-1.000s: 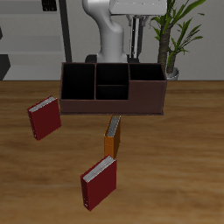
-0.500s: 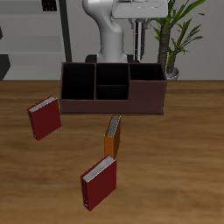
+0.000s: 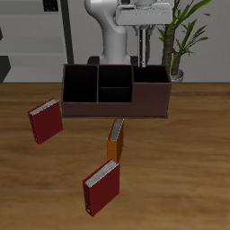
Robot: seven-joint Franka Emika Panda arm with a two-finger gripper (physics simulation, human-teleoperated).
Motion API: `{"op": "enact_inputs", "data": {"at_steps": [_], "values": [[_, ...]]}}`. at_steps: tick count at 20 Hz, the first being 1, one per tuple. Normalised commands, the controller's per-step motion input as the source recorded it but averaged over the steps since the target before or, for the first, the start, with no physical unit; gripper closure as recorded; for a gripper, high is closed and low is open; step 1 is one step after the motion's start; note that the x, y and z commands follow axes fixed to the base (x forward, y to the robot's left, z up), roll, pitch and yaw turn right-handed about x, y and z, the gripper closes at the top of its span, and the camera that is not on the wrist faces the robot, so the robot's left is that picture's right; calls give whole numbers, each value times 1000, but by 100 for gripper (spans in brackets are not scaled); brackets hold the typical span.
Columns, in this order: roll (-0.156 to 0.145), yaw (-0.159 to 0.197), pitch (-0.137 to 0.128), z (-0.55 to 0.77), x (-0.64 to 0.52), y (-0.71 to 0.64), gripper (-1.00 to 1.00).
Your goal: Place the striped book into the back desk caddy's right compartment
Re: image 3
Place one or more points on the black box on shelf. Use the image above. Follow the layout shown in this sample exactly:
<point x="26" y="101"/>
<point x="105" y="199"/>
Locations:
<point x="50" y="4"/>

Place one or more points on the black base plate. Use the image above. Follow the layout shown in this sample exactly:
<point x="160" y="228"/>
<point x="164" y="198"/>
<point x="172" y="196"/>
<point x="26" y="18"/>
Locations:
<point x="94" y="60"/>

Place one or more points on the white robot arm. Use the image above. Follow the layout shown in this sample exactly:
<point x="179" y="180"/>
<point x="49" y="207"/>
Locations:
<point x="113" y="39"/>

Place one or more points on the dark brown desk caddy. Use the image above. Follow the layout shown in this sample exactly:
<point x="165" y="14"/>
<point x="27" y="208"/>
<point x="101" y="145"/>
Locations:
<point x="149" y="100"/>

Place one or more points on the white shelf unit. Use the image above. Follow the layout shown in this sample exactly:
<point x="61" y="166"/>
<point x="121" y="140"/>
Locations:
<point x="33" y="45"/>

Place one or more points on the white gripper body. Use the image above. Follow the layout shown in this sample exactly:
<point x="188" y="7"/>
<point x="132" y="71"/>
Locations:
<point x="143" y="15"/>

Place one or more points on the orange book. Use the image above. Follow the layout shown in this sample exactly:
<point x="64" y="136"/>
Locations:
<point x="115" y="146"/>

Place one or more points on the green pot plant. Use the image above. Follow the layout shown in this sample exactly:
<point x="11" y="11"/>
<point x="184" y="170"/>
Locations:
<point x="169" y="45"/>

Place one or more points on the dark grey block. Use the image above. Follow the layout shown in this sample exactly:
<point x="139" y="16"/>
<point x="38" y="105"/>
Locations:
<point x="4" y="69"/>

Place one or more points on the red book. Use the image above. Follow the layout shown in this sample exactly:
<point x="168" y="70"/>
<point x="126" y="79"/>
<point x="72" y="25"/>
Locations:
<point x="47" y="122"/>
<point x="103" y="191"/>

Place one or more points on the black vertical post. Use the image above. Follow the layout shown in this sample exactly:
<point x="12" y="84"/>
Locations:
<point x="67" y="33"/>

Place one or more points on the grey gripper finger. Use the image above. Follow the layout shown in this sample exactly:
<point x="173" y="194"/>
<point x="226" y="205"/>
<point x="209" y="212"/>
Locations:
<point x="146" y="45"/>
<point x="140" y="45"/>

